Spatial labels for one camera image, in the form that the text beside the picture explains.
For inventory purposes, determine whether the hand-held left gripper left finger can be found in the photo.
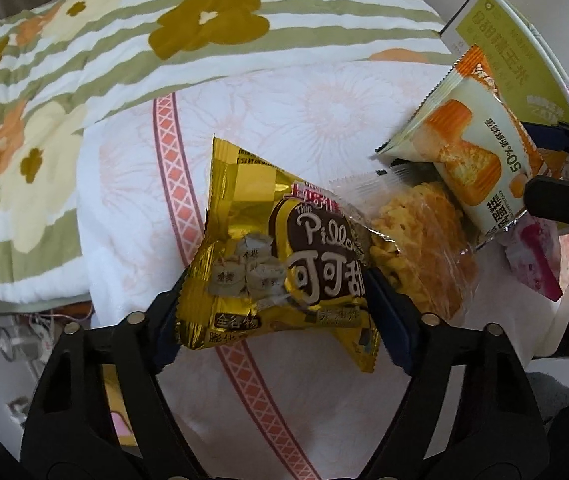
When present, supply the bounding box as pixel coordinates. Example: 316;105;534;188
20;277;200;480

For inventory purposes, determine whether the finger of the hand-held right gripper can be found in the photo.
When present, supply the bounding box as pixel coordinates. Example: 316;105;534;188
524;175;569;243
523;121;569;161

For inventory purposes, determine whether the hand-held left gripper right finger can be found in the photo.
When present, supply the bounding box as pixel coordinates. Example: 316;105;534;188
364;267;545;480

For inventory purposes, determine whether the orange white cake packet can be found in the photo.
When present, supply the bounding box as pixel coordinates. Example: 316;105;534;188
375;44;548;235

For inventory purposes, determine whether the green cardboard box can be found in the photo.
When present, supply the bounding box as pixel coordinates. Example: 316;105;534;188
439;0;569;233

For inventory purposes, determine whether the gold snack packet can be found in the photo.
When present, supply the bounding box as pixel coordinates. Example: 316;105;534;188
174;136;382;374

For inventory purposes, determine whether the pink striped snack packet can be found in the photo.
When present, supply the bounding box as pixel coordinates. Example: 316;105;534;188
507;217;565;302

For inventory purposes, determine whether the yellow packet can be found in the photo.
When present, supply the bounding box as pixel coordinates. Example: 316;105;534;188
99;362;138;449

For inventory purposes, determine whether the clear noodle snack packet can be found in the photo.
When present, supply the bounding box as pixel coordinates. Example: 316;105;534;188
329;167;478;321

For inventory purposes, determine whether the small clear glass object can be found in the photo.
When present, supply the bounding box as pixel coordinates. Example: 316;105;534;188
0;325;40;364

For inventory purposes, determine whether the grey fuzzy cloth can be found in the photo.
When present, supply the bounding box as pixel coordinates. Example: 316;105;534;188
524;370;569;461

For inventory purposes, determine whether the white floral tablecloth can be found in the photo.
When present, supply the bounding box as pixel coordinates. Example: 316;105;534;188
77;60;569;480

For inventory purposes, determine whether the floral striped blanket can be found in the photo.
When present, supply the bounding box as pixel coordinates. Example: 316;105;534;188
0;0;460;306

